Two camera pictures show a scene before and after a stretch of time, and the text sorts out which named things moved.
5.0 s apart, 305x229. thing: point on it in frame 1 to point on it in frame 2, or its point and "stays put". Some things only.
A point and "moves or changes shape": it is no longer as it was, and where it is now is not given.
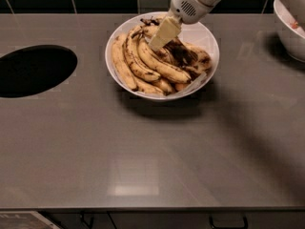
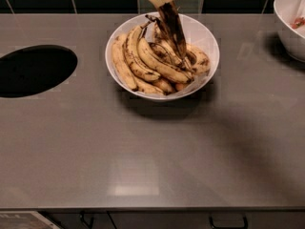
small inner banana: [164, 54] stays put
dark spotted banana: [177, 51] moves or changes shape
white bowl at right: [291, 32] stays put
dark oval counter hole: [34, 69] stays put
